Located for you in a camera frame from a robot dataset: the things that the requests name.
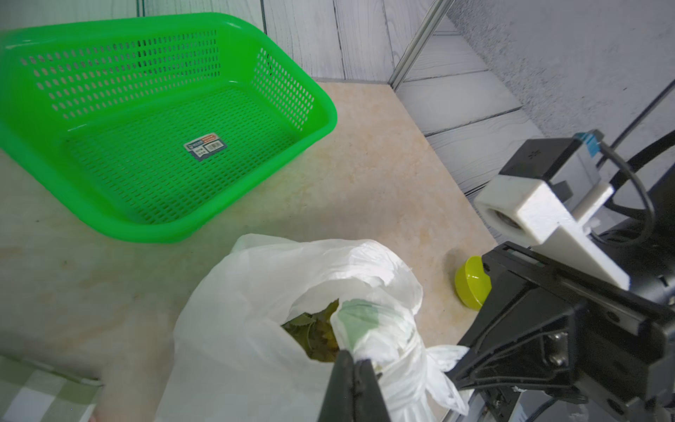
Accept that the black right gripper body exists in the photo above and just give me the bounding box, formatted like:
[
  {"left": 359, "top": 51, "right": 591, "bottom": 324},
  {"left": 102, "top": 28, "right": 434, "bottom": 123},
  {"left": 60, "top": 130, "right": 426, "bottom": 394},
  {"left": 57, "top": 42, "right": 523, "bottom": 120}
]
[{"left": 482, "top": 172, "right": 674, "bottom": 421}]

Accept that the white plastic bag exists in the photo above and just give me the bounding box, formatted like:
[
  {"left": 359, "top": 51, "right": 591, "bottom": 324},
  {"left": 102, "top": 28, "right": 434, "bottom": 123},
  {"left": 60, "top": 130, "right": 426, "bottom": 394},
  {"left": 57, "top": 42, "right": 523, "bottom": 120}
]
[{"left": 156, "top": 234, "right": 469, "bottom": 421}]

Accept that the barcode sticker in basket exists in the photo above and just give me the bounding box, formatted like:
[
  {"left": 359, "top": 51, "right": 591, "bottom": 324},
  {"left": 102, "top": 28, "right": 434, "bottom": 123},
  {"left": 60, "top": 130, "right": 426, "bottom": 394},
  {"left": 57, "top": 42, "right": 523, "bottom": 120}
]
[{"left": 184, "top": 133, "right": 228, "bottom": 162}]

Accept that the green perforated plastic basket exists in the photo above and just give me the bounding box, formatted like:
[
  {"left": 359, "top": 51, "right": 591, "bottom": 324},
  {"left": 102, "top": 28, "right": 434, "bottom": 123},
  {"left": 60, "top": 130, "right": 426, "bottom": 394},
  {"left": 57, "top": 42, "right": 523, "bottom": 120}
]
[{"left": 1, "top": 12, "right": 338, "bottom": 244}]

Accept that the green checkered cloth mat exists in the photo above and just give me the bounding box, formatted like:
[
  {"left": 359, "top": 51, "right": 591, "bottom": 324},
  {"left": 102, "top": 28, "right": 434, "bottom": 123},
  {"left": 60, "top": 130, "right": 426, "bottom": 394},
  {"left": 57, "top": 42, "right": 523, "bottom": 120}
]
[{"left": 1, "top": 356, "right": 103, "bottom": 422}]

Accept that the lime green bowl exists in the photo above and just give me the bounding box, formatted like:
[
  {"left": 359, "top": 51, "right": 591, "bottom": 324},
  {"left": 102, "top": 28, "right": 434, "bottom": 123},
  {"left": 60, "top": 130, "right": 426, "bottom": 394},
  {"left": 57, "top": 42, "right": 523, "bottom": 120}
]
[{"left": 455, "top": 256, "right": 491, "bottom": 311}]

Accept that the pineapple with dark crown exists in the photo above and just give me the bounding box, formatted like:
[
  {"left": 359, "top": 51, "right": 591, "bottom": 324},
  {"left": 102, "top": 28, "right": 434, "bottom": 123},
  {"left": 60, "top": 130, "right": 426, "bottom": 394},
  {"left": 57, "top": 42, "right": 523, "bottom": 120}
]
[{"left": 281, "top": 299, "right": 339, "bottom": 362}]

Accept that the right metal frame post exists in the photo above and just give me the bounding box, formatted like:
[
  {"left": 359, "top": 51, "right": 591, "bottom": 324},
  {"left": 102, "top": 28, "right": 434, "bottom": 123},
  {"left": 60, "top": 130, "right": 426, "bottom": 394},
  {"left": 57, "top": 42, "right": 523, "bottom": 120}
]
[{"left": 388, "top": 0, "right": 455, "bottom": 91}]

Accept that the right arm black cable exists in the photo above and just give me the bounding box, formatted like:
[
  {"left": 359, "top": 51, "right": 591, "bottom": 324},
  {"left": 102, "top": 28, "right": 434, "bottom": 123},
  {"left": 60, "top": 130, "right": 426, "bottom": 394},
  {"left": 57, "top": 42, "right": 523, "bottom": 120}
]
[{"left": 590, "top": 128, "right": 675, "bottom": 249}]

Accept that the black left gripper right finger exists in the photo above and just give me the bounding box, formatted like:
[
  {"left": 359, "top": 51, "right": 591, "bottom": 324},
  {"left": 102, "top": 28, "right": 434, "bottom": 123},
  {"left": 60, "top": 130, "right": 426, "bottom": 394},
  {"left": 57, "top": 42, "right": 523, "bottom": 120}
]
[{"left": 353, "top": 360, "right": 390, "bottom": 422}]

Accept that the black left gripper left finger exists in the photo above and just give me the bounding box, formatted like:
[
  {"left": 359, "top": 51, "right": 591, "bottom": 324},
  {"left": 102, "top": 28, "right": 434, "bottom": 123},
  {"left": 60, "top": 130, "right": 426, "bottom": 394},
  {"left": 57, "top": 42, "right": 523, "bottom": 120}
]
[{"left": 317, "top": 350, "right": 355, "bottom": 422}]

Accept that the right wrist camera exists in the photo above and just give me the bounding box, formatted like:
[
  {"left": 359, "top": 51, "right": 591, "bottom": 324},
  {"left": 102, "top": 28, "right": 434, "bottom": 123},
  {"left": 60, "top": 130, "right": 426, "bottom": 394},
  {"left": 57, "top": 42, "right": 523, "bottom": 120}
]
[{"left": 474, "top": 130, "right": 630, "bottom": 290}]

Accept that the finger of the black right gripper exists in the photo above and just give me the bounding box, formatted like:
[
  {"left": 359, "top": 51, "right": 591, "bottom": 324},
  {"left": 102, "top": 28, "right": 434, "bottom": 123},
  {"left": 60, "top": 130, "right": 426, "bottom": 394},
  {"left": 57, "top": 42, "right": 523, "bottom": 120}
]
[{"left": 446, "top": 258, "right": 575, "bottom": 390}]

